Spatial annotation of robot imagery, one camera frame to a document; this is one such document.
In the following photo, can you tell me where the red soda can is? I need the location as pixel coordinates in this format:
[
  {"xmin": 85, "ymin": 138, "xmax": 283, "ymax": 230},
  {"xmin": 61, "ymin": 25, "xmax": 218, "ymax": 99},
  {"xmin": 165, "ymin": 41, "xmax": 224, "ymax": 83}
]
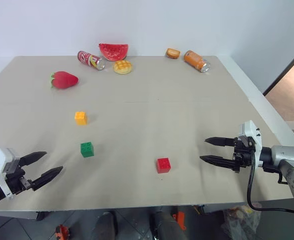
[{"xmin": 77, "ymin": 50, "xmax": 106, "ymax": 71}]

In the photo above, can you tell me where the orange black clamp tool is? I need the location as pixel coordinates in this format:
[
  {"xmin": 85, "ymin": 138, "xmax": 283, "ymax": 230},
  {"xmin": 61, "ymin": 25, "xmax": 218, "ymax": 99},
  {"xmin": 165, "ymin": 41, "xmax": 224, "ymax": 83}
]
[{"xmin": 54, "ymin": 224, "xmax": 71, "ymax": 240}]

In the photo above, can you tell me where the orange bottle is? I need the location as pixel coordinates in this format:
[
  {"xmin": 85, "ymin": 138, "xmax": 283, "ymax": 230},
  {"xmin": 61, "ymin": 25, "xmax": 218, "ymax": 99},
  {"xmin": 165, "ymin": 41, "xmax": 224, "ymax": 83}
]
[{"xmin": 183, "ymin": 50, "xmax": 211, "ymax": 74}]

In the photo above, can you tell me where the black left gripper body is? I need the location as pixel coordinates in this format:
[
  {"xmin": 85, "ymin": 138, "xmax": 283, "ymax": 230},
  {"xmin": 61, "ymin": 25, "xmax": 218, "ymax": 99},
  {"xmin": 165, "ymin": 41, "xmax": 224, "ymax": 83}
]
[{"xmin": 3, "ymin": 159, "xmax": 35, "ymax": 196}]

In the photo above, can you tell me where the toy watermelon slice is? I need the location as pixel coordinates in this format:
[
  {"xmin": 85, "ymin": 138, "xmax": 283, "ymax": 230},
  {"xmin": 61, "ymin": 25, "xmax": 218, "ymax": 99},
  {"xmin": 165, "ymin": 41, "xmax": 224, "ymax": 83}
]
[{"xmin": 98, "ymin": 43, "xmax": 129, "ymax": 63}]

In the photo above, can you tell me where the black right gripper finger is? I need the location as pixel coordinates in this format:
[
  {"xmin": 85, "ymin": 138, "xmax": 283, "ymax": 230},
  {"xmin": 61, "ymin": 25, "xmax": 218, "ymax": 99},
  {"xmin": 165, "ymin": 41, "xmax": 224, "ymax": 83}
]
[
  {"xmin": 203, "ymin": 136, "xmax": 236, "ymax": 148},
  {"xmin": 199, "ymin": 154, "xmax": 237, "ymax": 171}
]

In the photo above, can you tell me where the clear plastic bag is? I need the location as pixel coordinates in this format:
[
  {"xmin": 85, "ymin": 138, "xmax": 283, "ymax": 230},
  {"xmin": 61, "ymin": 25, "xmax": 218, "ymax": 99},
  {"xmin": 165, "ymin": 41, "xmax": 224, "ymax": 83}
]
[{"xmin": 221, "ymin": 205, "xmax": 262, "ymax": 240}]

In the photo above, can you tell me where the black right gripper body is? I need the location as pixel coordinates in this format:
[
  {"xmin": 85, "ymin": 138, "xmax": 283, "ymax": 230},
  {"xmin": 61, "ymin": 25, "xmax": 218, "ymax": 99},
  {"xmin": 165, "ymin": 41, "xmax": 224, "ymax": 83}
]
[{"xmin": 232, "ymin": 136, "xmax": 257, "ymax": 174}]

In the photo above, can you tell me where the dark rounded shape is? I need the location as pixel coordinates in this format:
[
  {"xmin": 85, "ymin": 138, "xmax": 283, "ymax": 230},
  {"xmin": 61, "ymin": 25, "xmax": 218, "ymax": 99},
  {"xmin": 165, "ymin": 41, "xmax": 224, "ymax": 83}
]
[{"xmin": 148, "ymin": 207, "xmax": 187, "ymax": 240}]

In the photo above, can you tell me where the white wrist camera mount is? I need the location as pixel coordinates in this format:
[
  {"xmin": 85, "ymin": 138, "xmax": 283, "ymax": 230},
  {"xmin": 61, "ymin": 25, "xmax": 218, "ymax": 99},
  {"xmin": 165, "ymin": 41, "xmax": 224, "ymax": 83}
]
[
  {"xmin": 0, "ymin": 144, "xmax": 21, "ymax": 201},
  {"xmin": 237, "ymin": 119, "xmax": 263, "ymax": 169}
]

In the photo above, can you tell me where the red toy block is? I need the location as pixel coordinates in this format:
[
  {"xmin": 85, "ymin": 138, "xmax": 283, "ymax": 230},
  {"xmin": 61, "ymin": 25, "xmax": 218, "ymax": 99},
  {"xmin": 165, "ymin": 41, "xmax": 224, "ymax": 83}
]
[{"xmin": 156, "ymin": 157, "xmax": 172, "ymax": 174}]

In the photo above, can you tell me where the red toy strawberry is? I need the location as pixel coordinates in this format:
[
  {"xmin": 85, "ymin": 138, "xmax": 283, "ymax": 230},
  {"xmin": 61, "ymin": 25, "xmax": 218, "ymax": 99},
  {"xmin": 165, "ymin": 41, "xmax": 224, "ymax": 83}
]
[{"xmin": 50, "ymin": 71, "xmax": 79, "ymax": 90}]

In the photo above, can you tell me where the brown toy sandwich bun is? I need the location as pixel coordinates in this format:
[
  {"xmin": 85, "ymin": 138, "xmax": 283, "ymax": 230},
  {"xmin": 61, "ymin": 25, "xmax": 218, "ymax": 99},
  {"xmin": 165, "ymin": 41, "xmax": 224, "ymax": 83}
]
[{"xmin": 165, "ymin": 48, "xmax": 181, "ymax": 60}]

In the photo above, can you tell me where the orange plastic part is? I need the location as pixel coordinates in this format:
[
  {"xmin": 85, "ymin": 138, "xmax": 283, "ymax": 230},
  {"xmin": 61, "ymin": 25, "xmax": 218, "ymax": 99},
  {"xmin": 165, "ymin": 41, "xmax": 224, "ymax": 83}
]
[{"xmin": 172, "ymin": 211, "xmax": 188, "ymax": 231}]

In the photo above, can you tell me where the green toy block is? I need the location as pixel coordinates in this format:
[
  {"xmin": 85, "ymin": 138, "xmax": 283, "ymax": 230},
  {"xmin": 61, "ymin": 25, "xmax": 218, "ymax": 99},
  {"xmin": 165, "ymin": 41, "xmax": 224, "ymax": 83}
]
[{"xmin": 80, "ymin": 141, "xmax": 95, "ymax": 158}]

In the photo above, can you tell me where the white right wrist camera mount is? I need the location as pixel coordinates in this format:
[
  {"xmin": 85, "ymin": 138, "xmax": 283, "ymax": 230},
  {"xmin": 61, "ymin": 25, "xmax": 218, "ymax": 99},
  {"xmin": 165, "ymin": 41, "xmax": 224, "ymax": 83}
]
[{"xmin": 237, "ymin": 119, "xmax": 263, "ymax": 169}]

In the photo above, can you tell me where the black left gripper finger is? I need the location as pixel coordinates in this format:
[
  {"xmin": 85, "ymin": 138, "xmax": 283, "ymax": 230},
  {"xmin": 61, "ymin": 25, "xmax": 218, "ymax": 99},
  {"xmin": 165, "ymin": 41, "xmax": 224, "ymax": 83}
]
[
  {"xmin": 31, "ymin": 165, "xmax": 64, "ymax": 192},
  {"xmin": 19, "ymin": 151, "xmax": 48, "ymax": 167}
]

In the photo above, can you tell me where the yellow toy block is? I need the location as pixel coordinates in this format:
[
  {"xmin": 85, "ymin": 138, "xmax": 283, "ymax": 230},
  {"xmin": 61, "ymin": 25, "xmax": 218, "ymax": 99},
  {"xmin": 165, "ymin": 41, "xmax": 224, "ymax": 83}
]
[{"xmin": 74, "ymin": 111, "xmax": 88, "ymax": 126}]

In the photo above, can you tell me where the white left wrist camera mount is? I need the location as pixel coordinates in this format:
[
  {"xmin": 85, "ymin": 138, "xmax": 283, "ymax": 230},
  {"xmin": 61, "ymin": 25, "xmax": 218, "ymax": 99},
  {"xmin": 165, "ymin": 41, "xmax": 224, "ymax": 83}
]
[{"xmin": 0, "ymin": 144, "xmax": 21, "ymax": 201}]

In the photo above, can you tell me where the yellow toy pineapple bun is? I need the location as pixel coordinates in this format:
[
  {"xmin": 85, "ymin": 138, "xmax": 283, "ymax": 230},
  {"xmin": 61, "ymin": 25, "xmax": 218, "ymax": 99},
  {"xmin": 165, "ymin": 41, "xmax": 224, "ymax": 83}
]
[{"xmin": 113, "ymin": 59, "xmax": 133, "ymax": 75}]

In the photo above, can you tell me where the beige table mat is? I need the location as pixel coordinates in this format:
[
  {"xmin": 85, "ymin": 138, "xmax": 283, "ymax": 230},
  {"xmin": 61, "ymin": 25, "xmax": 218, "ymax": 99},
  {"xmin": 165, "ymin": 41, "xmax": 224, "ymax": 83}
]
[{"xmin": 0, "ymin": 55, "xmax": 294, "ymax": 213}]

